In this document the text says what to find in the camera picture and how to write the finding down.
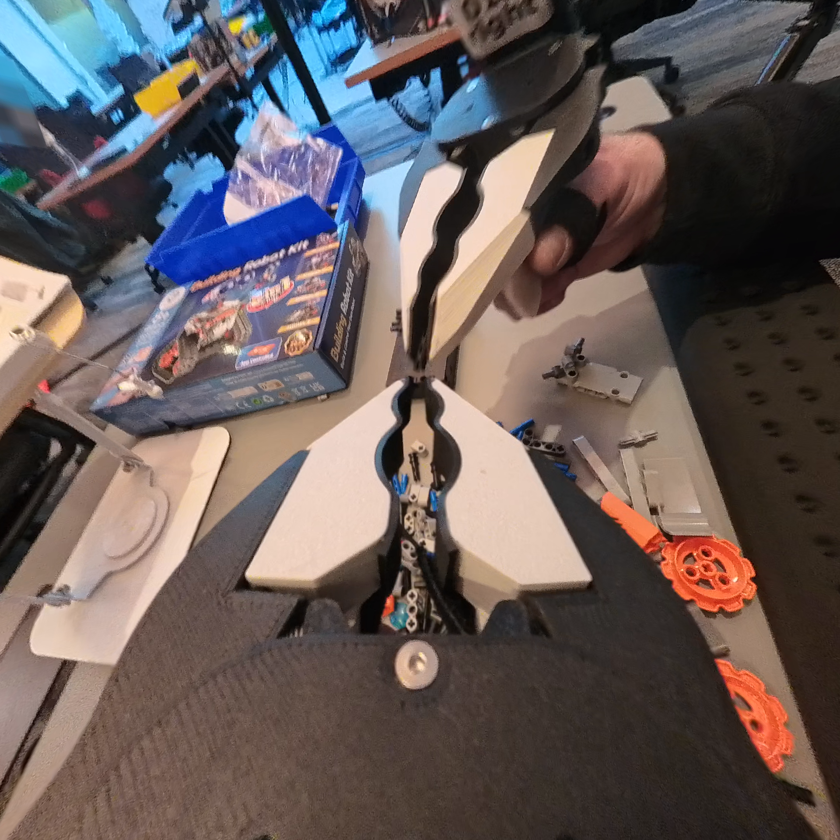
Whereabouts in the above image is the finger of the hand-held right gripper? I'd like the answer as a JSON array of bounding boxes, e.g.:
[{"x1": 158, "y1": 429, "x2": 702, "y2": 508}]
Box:
[
  {"x1": 399, "y1": 163, "x2": 472, "y2": 365},
  {"x1": 428, "y1": 128, "x2": 559, "y2": 365}
]

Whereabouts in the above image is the grey panel assembly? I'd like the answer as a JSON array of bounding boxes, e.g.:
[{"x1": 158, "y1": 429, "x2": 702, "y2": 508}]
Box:
[{"x1": 541, "y1": 337, "x2": 644, "y2": 405}]

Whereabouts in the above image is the wooden-edged table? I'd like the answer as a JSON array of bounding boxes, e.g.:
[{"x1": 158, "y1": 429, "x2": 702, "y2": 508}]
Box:
[{"x1": 35, "y1": 38, "x2": 277, "y2": 212}]

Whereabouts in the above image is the black dimpled pad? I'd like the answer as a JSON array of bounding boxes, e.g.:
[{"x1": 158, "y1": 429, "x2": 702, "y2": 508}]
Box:
[{"x1": 678, "y1": 281, "x2": 840, "y2": 811}]

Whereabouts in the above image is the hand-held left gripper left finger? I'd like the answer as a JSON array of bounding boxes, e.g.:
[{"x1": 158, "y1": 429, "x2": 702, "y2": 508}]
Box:
[{"x1": 244, "y1": 381, "x2": 406, "y2": 630}]

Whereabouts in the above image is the blue plastic bin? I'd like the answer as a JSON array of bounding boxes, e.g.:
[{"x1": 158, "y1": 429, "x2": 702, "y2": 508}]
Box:
[{"x1": 144, "y1": 123, "x2": 367, "y2": 287}]

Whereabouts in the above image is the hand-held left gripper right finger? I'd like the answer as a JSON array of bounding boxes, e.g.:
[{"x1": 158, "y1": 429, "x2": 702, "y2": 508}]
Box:
[{"x1": 428, "y1": 381, "x2": 596, "y2": 627}]

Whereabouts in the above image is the person's right hand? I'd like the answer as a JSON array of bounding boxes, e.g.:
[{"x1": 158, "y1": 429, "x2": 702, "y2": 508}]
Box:
[{"x1": 527, "y1": 130, "x2": 670, "y2": 314}]

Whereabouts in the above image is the person's right forearm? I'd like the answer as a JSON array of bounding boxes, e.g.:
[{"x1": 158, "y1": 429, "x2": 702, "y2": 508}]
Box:
[{"x1": 610, "y1": 77, "x2": 840, "y2": 273}]

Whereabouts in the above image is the pile of small building parts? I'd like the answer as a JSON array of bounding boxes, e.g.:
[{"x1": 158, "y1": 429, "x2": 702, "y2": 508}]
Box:
[{"x1": 382, "y1": 420, "x2": 718, "y2": 635}]

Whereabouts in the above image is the thin black cable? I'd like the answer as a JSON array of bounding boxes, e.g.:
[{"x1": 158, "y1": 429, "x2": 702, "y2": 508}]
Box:
[{"x1": 412, "y1": 550, "x2": 468, "y2": 635}]

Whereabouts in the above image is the white book stand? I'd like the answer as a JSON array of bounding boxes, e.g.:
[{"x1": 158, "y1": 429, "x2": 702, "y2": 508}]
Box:
[{"x1": 0, "y1": 255, "x2": 232, "y2": 665}]

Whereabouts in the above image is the blue robot kit box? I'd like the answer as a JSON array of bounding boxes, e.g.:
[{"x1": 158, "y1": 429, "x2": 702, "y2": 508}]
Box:
[{"x1": 91, "y1": 222, "x2": 370, "y2": 438}]

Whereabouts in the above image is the crinkled clear plastic bag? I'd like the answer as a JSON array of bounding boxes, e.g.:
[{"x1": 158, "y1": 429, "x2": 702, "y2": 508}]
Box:
[{"x1": 225, "y1": 100, "x2": 347, "y2": 222}]

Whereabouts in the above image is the yellow plastic bin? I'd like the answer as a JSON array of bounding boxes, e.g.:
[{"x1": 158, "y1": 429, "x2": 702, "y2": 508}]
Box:
[{"x1": 133, "y1": 59, "x2": 202, "y2": 120}]

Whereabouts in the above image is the black pole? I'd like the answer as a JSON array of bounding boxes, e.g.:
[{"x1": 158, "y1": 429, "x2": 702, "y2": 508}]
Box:
[{"x1": 261, "y1": 0, "x2": 333, "y2": 127}]

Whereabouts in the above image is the cluster of orange wheels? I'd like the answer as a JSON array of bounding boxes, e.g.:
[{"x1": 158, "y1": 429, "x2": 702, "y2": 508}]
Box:
[{"x1": 640, "y1": 533, "x2": 796, "y2": 775}]

